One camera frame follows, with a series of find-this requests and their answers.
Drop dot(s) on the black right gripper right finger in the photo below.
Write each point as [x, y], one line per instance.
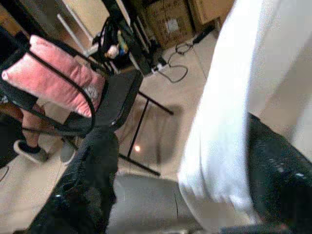
[282, 182]

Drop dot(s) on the black desk frame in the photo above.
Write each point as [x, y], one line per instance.
[136, 53]

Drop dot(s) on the black metal chair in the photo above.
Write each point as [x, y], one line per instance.
[122, 97]

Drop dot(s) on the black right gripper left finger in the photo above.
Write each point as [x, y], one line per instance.
[92, 175]

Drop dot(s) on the dark shoe white sole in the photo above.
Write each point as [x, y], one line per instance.
[29, 150]
[67, 153]

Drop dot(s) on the cardboard box white label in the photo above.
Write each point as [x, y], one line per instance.
[161, 26]

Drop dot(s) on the plain cardboard box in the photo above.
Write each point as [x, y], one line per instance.
[209, 9]

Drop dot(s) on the black metal leg frame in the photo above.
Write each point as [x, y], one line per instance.
[139, 126]

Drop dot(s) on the pink pillow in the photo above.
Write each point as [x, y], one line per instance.
[56, 75]

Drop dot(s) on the small colourful toy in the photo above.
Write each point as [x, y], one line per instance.
[117, 48]

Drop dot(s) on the plain white shirt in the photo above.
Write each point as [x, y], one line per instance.
[219, 109]

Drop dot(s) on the bare person leg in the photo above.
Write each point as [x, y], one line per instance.
[31, 126]

